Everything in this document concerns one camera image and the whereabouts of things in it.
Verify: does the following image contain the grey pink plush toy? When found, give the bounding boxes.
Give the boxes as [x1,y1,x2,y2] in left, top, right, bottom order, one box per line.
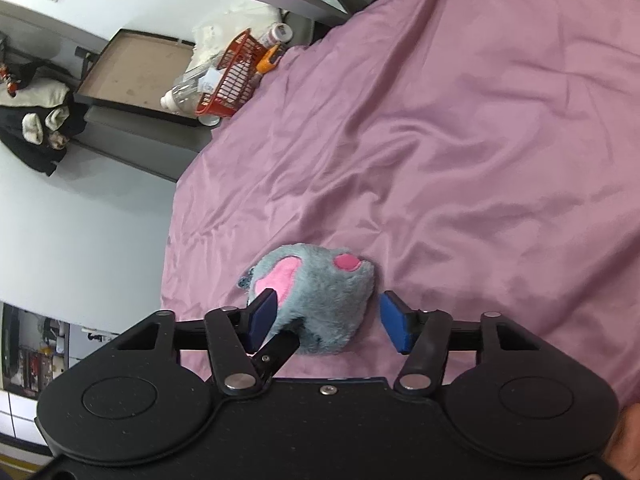
[238,243,375,356]

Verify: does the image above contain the person right hand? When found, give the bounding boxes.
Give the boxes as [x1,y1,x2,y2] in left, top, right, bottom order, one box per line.
[604,403,640,480]

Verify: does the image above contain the purple bed sheet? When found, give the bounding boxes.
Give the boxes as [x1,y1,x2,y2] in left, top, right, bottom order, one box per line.
[160,0,639,404]

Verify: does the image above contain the clear plastic jar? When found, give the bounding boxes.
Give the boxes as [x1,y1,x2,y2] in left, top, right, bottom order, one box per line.
[160,65,221,117]

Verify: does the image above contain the red plastic basket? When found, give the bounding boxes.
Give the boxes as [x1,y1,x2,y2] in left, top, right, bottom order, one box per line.
[195,29,267,118]

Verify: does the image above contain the orange bottle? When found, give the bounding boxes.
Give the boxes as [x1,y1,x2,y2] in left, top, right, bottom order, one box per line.
[256,44,288,76]

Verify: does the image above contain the black white hanging clothes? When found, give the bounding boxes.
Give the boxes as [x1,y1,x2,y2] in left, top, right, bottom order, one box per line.
[1,61,87,177]

